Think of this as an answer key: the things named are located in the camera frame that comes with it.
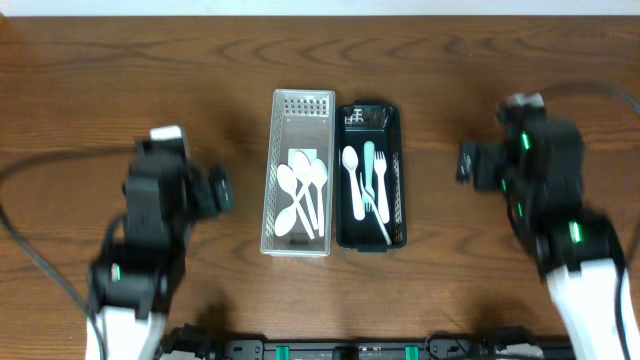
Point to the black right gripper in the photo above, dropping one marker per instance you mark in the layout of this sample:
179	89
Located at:
467	165

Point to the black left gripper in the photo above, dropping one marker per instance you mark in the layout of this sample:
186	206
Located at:
220	189

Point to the white plastic spoon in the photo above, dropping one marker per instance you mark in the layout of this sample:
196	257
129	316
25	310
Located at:
287	218
287	180
301	169
319	179

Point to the pink-white plastic fork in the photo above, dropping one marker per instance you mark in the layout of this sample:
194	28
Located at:
380	167

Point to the white plastic fork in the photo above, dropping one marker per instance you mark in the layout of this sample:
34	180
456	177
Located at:
373	208

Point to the light green plastic fork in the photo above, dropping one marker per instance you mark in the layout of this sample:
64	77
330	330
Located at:
369	155

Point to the clear plastic basket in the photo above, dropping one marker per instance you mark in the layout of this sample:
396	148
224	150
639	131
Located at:
299	119

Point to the black plastic basket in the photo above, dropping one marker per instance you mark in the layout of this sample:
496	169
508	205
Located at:
369	120

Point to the pink plastic spoon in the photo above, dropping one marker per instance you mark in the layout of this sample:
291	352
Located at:
350	162

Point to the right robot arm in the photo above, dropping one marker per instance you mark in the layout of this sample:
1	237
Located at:
537	168

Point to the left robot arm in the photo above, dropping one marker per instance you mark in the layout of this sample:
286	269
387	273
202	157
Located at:
143	257

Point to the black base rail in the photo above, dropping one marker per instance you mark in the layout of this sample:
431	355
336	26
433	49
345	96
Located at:
190	342

